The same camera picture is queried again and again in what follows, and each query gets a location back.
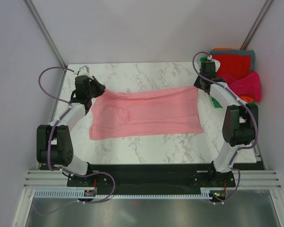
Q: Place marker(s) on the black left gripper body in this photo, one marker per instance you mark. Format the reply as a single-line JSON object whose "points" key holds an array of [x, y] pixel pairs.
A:
{"points": [[91, 92]]}

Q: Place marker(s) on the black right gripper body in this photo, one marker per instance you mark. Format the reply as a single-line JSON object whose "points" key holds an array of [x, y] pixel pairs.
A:
{"points": [[198, 83]]}

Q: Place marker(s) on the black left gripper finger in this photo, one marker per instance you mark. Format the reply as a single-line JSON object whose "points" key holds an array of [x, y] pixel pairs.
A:
{"points": [[97, 88], [89, 95]]}

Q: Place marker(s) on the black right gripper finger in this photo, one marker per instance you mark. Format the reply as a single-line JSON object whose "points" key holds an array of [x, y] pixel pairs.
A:
{"points": [[198, 83], [205, 86]]}

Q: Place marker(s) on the pink t-shirt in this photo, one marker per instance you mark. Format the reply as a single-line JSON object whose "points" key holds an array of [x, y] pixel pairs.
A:
{"points": [[159, 112]]}

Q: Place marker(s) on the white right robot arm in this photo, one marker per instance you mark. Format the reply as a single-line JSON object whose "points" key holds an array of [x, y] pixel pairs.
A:
{"points": [[240, 126]]}

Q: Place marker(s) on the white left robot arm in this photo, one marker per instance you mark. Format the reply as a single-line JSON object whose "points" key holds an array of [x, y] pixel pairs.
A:
{"points": [[53, 141]]}

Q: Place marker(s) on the green plastic bin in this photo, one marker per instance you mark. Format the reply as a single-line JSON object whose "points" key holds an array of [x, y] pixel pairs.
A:
{"points": [[214, 101]]}

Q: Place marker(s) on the red t-shirt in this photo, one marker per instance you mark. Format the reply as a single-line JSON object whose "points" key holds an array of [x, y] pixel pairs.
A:
{"points": [[237, 66]]}

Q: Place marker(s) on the orange t-shirt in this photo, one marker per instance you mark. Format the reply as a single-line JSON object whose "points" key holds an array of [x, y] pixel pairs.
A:
{"points": [[247, 99]]}

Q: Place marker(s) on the magenta t-shirt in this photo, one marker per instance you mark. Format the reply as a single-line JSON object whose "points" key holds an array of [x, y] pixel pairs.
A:
{"points": [[248, 86]]}

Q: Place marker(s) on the grey t-shirt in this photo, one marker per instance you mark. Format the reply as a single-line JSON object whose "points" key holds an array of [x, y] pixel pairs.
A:
{"points": [[249, 53]]}

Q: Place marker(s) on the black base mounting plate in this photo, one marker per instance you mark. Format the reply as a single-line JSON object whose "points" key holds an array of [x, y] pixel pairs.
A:
{"points": [[150, 179]]}

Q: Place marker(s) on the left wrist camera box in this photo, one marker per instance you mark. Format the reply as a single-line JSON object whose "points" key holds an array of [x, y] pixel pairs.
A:
{"points": [[83, 78]]}

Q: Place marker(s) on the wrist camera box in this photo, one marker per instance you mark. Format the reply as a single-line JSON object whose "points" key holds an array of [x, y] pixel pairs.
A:
{"points": [[210, 66], [83, 78]]}

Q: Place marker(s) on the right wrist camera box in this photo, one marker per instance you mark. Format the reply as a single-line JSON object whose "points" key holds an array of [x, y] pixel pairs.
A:
{"points": [[210, 66]]}

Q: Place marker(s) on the right aluminium frame post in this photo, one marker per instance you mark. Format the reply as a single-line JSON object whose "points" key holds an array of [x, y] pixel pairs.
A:
{"points": [[256, 24]]}

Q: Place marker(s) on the aluminium frame post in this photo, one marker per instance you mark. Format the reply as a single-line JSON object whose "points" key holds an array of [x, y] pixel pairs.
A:
{"points": [[38, 20], [256, 24]]}

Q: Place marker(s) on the aluminium front rail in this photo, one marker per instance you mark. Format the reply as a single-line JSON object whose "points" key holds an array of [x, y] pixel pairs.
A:
{"points": [[249, 180]]}

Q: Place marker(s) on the left aluminium frame post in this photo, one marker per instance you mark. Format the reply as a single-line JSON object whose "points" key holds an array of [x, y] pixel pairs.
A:
{"points": [[38, 20]]}

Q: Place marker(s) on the white slotted cable duct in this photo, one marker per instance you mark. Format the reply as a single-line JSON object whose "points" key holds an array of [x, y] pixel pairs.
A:
{"points": [[88, 194]]}

